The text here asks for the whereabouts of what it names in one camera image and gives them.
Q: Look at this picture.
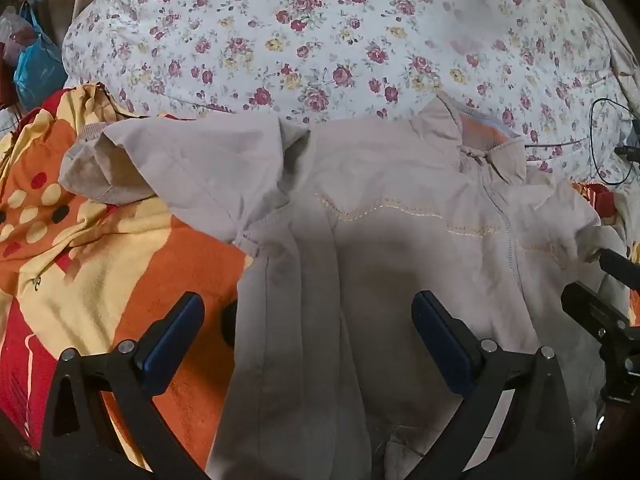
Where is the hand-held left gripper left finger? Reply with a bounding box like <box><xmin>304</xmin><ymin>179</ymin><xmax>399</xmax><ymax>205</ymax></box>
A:
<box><xmin>40</xmin><ymin>292</ymin><xmax>211</xmax><ymax>480</ymax></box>

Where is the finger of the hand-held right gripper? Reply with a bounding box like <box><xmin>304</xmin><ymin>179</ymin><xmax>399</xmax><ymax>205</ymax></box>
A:
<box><xmin>596</xmin><ymin>247</ymin><xmax>640</xmax><ymax>291</ymax></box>
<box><xmin>560</xmin><ymin>282</ymin><xmax>632</xmax><ymax>342</ymax></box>

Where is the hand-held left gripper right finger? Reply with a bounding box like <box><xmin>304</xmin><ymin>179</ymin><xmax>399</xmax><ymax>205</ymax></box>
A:
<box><xmin>400</xmin><ymin>290</ymin><xmax>576</xmax><ymax>480</ymax></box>

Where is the beige zip jacket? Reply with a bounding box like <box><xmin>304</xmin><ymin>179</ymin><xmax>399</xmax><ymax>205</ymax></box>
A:
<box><xmin>59</xmin><ymin>91</ymin><xmax>628</xmax><ymax>480</ymax></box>

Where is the orange dotted blanket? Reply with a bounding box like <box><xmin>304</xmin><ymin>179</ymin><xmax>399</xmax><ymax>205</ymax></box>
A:
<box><xmin>0</xmin><ymin>84</ymin><xmax>640</xmax><ymax>466</ymax></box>

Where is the black clamp device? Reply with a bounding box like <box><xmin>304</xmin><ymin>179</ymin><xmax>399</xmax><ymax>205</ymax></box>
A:
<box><xmin>615</xmin><ymin>119</ymin><xmax>640</xmax><ymax>162</ymax></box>

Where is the blue plastic bag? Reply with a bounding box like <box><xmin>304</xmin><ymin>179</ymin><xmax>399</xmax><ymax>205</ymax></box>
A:
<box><xmin>14</xmin><ymin>7</ymin><xmax>68</xmax><ymax>111</ymax></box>

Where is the white floral quilt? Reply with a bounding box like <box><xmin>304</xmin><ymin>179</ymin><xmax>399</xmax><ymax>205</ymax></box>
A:
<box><xmin>62</xmin><ymin>0</ymin><xmax>633</xmax><ymax>183</ymax></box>

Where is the clear plastic bag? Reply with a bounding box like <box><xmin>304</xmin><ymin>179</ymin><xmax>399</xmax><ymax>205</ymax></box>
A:
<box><xmin>0</xmin><ymin>7</ymin><xmax>38</xmax><ymax>63</ymax></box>

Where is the black cable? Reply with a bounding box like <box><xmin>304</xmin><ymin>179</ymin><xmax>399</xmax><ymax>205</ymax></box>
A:
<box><xmin>589</xmin><ymin>98</ymin><xmax>637</xmax><ymax>187</ymax></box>

